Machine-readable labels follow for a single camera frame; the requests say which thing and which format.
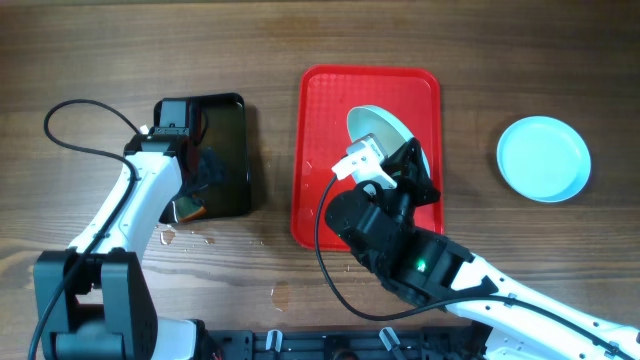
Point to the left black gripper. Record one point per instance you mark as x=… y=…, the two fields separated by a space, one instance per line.
x=211 y=168

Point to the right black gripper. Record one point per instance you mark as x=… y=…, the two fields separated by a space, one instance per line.
x=412 y=175

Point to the orange sponge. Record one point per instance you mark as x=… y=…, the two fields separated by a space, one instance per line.
x=188 y=209

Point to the white plate top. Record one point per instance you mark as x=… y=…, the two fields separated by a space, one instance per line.
x=389 y=130

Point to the white plate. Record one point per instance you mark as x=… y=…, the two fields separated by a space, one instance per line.
x=543 y=159
x=389 y=130

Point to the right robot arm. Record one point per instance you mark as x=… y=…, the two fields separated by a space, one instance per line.
x=428 y=270

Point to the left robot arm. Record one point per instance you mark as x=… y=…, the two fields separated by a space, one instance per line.
x=92 y=298

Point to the black water tray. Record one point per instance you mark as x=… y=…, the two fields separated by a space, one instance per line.
x=227 y=134

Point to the red plastic tray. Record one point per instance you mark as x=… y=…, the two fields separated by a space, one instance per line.
x=327 y=94

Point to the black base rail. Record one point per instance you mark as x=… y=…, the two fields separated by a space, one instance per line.
x=428 y=343

